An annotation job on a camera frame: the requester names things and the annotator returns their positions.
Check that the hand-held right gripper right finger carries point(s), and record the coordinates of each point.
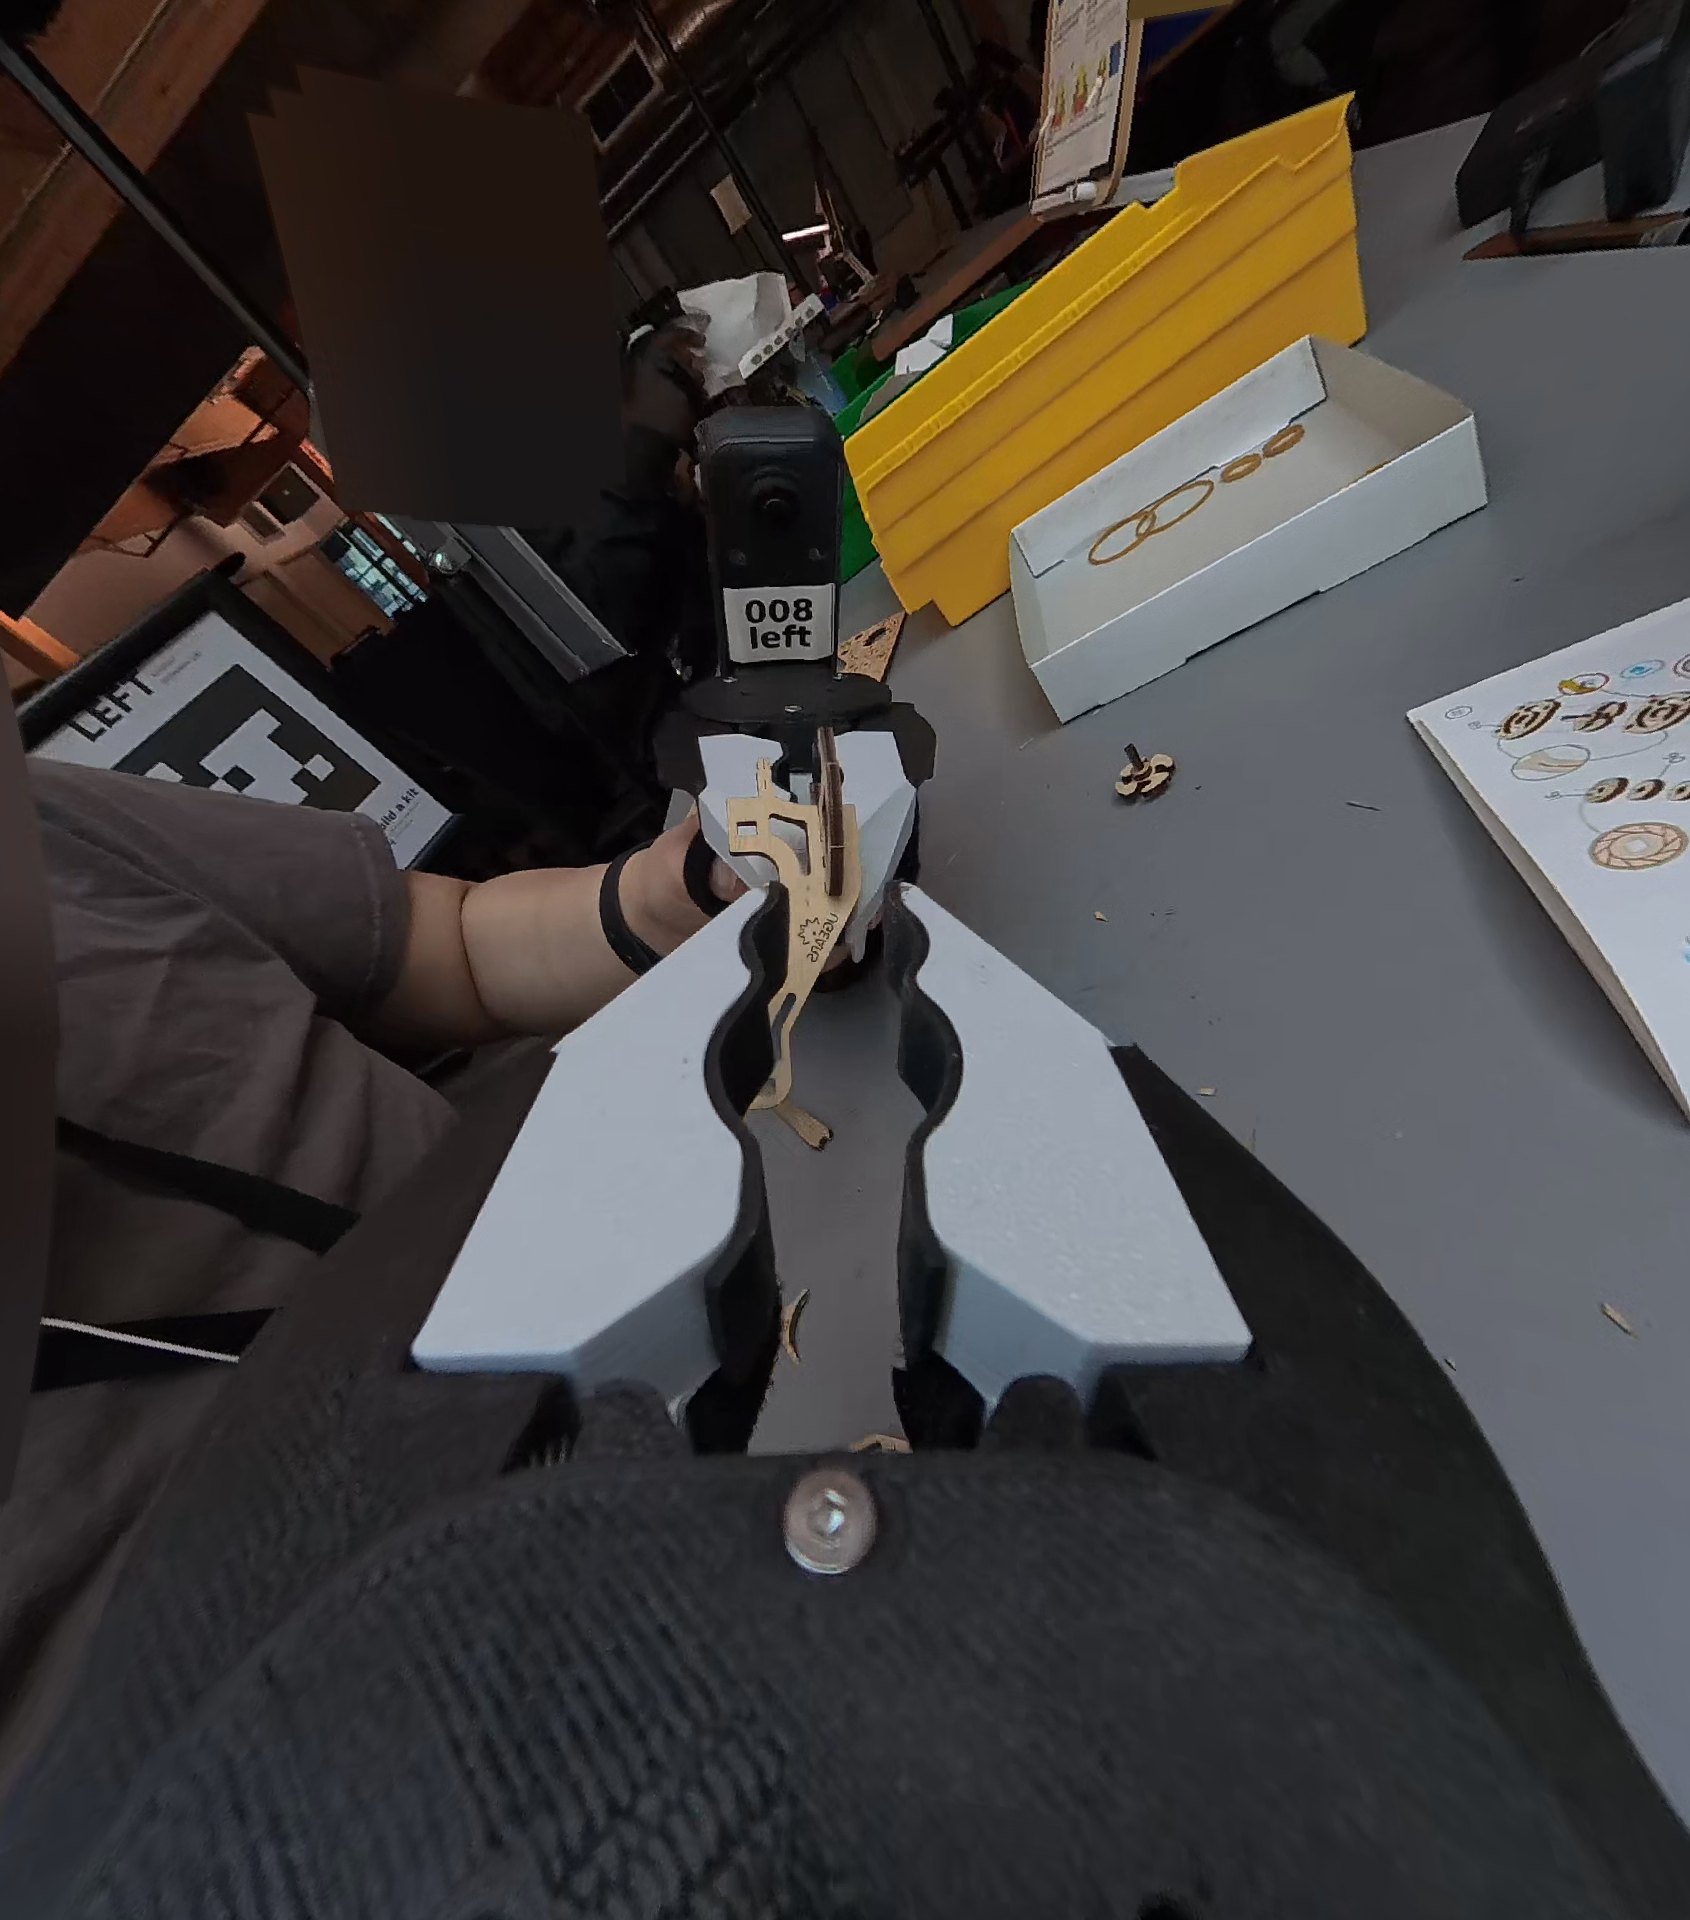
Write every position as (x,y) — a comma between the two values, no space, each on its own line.
(1085,1201)

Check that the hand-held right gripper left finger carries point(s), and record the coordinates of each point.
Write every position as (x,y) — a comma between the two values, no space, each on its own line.
(590,1201)

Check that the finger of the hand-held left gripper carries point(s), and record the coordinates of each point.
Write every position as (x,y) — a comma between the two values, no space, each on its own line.
(712,795)
(883,810)

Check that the curved wooden model part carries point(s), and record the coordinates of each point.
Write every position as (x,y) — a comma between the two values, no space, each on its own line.
(830,810)

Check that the long wooden model part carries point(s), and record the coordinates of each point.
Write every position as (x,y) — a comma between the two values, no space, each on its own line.
(808,938)

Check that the person's left forearm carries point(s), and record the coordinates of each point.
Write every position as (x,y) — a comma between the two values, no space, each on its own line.
(531,960)

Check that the person's left hand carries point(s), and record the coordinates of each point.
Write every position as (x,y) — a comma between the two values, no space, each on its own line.
(668,900)

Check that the perforated wooden part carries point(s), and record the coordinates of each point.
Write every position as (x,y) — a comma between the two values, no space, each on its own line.
(875,649)

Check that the small wooden gear assembly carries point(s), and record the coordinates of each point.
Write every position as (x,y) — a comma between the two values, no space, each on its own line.
(1144,780)

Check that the dark grey case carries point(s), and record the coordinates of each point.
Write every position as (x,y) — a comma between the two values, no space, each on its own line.
(514,592)

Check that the green plastic bin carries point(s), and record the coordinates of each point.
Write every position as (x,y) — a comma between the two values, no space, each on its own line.
(972,318)

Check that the yellow plastic bin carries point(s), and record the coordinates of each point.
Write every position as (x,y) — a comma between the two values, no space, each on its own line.
(1114,361)

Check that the white cardboard box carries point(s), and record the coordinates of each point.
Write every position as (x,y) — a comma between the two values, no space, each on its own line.
(1235,631)

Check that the framed black-white marker sign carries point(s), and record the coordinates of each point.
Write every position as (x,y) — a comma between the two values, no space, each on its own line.
(260,750)

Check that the instruction sheet clipboard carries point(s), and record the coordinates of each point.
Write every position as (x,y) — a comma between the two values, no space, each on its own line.
(1083,91)

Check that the instruction booklet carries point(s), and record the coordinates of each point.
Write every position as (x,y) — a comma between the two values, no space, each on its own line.
(1610,931)

